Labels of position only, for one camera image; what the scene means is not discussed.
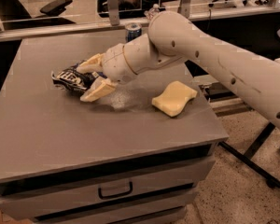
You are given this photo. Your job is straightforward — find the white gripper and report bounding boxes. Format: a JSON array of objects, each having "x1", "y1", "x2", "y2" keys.
[{"x1": 77, "y1": 43, "x2": 136, "y2": 102}]

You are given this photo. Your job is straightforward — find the blue chip bag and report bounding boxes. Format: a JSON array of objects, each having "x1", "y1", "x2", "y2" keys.
[{"x1": 51, "y1": 63, "x2": 105, "y2": 93}]

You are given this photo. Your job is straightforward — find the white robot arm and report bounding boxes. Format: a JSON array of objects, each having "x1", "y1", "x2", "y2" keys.
[{"x1": 77, "y1": 11, "x2": 280, "y2": 129}]

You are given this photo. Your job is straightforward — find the blue silver drink can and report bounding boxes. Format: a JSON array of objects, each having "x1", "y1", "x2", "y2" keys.
[{"x1": 125, "y1": 22, "x2": 142, "y2": 42}]

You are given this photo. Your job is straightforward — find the yellow sponge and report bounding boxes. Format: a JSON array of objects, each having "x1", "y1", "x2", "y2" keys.
[{"x1": 152, "y1": 81, "x2": 198, "y2": 117}]

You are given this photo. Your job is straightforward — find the clear plastic water bottle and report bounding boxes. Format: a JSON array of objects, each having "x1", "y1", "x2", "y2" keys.
[{"x1": 144, "y1": 4, "x2": 160, "y2": 20}]

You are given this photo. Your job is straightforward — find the grey drawer cabinet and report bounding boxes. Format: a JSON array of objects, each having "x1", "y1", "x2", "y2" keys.
[{"x1": 0, "y1": 31, "x2": 227, "y2": 224}]

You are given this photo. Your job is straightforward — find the black office chair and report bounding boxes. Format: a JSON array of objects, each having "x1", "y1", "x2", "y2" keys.
[{"x1": 0, "y1": 0, "x2": 73, "y2": 24}]

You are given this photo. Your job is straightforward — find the black metal stand base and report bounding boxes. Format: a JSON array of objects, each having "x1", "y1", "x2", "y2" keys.
[{"x1": 218, "y1": 121, "x2": 280, "y2": 189}]

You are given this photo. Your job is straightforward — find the grey metal rail post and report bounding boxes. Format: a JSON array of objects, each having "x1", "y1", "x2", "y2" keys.
[
  {"x1": 177, "y1": 0, "x2": 191, "y2": 18},
  {"x1": 107, "y1": 0, "x2": 119, "y2": 26}
]

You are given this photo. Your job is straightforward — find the grey metal rail post right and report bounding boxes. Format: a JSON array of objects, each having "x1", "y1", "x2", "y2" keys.
[{"x1": 177, "y1": 0, "x2": 191, "y2": 18}]

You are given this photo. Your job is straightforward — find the black drawer handle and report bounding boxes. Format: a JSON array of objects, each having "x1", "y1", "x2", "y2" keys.
[{"x1": 98, "y1": 181, "x2": 133, "y2": 200}]

